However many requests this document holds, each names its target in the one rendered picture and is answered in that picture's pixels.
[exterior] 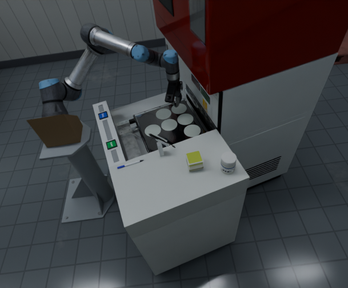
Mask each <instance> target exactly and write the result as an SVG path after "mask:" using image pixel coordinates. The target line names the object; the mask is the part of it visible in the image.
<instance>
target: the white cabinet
mask: <svg viewBox="0 0 348 288"><path fill-rule="evenodd" d="M245 195H246V192H245V193H243V194H240V195H238V196H236V197H233V198H230V199H228V200H226V201H223V202H221V203H218V204H216V205H213V206H211V207H208V208H206V209H203V210H201V211H199V212H196V213H194V214H191V215H188V216H186V217H184V218H181V219H179V220H177V221H174V222H172V223H169V224H167V225H164V226H162V227H159V228H157V229H155V230H152V231H150V232H147V233H145V234H142V235H140V236H137V237H135V238H133V239H132V240H133V242H134V243H135V245H136V247H137V248H138V250H139V251H140V253H141V254H142V256H143V257H144V259H145V261H146V262H147V264H148V265H149V267H150V268H151V270H152V271H153V273H154V275H158V274H160V273H163V272H165V271H167V270H170V269H172V268H174V267H176V266H179V265H181V264H183V263H185V262H188V261H190V260H192V259H194V258H197V257H199V256H202V255H204V254H206V253H208V252H211V251H213V250H215V249H217V248H220V247H222V246H224V245H226V244H229V243H231V242H234V241H235V236H236V233H237V229H238V224H239V220H240V217H241V212H242V208H243V203H244V200H245Z"/></svg>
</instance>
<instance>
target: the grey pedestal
mask: <svg viewBox="0 0 348 288"><path fill-rule="evenodd" d="M80 122H81V123H82V125H83V128H82V135H81V142H78V143H72V144H68V145H60V146H54V147H46V145H45V144H43V148H42V151H41V154H40V157H39V159H40V160H41V161H42V160H47V159H55V158H63V157H67V158H68V159H69V161H70V162H71V164H72V165H73V166H74V168H75V169H76V171H77V172H78V174H79V175H80V176H81V178H76V179H70V182H69V187H68V191H67V197H66V202H65V208H64V211H63V217H62V222H61V223H69V222H77V221H85V220H91V219H99V218H103V217H104V216H105V214H106V213H107V211H108V209H109V208H110V206H111V205H112V203H113V202H114V198H115V190H114V186H113V184H112V182H111V180H110V179H109V178H108V176H107V175H104V174H103V172H102V170H101V169H100V167H99V165H98V164H97V162H96V160H95V158H94V156H93V155H92V153H91V151H90V149H89V148H88V146H87V143H89V142H90V138H91V131H92V130H91V128H90V127H88V126H87V125H86V124H85V123H83V122H82V121H81V120H80Z"/></svg>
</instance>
